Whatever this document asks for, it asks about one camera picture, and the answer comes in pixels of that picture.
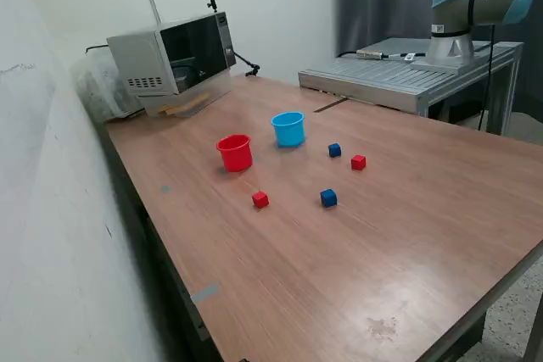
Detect aluminium robot base table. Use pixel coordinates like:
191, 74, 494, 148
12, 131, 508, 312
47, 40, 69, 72
298, 37, 525, 136

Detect blue cup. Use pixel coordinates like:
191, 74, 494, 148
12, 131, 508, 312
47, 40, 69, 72
271, 111, 306, 149

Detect clear plastic box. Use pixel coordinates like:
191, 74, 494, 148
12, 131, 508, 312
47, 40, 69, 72
142, 71, 233, 120

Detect red cup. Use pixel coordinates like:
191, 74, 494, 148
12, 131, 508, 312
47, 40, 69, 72
216, 133, 255, 174

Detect wooden sticks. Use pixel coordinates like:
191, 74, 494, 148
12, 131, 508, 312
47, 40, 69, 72
157, 92, 212, 117

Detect thin white rod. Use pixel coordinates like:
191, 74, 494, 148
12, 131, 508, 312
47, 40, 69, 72
144, 0, 163, 26

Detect silver microwave oven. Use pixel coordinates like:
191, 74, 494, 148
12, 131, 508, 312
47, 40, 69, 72
105, 11, 237, 98

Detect long grey tape strip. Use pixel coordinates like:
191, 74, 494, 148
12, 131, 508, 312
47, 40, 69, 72
189, 283, 221, 305

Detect silver connector plug with cable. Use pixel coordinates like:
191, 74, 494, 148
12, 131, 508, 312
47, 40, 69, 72
355, 50, 427, 62

